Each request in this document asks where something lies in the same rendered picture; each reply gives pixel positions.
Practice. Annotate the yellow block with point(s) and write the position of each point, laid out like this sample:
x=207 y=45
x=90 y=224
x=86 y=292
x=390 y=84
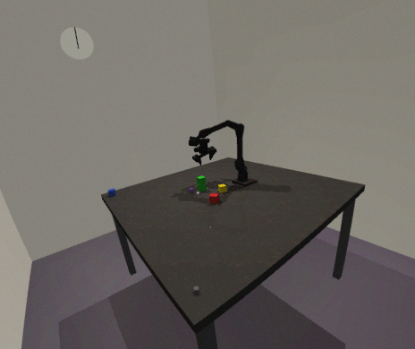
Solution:
x=222 y=188

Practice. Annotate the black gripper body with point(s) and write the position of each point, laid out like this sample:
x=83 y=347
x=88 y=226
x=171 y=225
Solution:
x=203 y=152

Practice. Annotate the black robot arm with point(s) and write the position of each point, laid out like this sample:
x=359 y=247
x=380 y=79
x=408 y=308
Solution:
x=203 y=143

